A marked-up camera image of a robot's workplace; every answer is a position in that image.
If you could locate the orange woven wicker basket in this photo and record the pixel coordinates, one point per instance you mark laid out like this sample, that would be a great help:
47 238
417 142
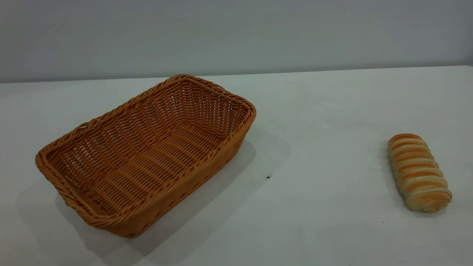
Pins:
147 155

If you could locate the striped bread loaf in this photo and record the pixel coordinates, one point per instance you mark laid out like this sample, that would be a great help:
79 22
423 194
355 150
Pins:
419 173

